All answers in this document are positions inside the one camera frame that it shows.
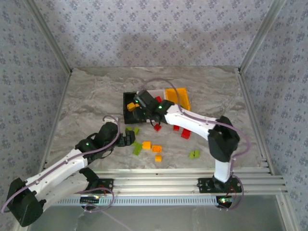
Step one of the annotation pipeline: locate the long green lego brick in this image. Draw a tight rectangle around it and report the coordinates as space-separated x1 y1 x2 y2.
132 143 143 156

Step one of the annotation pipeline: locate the black plastic bin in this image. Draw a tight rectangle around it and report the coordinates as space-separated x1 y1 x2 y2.
122 91 148 125

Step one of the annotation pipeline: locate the white plastic bin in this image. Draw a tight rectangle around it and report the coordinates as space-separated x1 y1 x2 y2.
145 89 168 122

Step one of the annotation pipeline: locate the yellow plastic bin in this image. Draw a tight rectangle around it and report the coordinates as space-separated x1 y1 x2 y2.
164 88 193 113

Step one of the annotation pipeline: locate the left electronics board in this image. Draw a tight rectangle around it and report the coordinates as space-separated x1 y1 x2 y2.
80 196 101 205

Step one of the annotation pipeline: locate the electronics board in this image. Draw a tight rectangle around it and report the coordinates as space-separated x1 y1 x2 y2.
216 196 235 209
80 196 101 205

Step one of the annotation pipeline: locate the wide aluminium front beam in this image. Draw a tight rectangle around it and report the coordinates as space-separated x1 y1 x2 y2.
26 176 289 196

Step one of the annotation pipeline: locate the grey metal panel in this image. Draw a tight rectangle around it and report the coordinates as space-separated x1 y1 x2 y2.
28 204 287 231

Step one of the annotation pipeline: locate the right electronics board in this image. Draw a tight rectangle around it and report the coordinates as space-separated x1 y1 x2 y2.
216 196 235 209

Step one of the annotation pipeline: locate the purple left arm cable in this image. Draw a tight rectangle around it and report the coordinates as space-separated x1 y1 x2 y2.
0 115 121 214

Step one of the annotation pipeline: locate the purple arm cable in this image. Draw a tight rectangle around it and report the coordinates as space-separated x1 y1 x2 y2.
139 78 251 175
0 115 121 214

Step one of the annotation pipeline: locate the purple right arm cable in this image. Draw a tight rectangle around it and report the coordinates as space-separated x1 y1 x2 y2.
139 78 251 175

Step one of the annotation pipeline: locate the narrow aluminium front rail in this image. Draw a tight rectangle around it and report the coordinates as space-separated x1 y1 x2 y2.
43 168 274 178

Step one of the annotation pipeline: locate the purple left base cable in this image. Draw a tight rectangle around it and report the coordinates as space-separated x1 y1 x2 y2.
77 187 116 213

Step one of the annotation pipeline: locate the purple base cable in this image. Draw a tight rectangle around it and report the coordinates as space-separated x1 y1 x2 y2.
77 187 116 213
218 175 245 212

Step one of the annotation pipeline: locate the aluminium side rail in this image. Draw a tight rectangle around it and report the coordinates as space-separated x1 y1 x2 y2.
37 69 74 178
234 67 276 176

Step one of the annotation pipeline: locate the grey slotted cable duct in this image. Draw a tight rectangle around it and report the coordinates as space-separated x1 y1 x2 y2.
56 195 233 207

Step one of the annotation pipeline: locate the thin pale cable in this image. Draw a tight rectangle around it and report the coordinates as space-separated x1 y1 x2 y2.
83 207 132 231

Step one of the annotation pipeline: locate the aluminium frame post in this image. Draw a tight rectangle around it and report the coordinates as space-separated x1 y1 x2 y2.
239 0 287 73
24 0 74 75

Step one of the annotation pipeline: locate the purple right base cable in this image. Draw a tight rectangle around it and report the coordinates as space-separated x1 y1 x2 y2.
218 175 245 212

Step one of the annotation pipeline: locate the aluminium lower frame rail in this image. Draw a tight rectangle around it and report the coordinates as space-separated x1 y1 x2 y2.
275 194 300 231

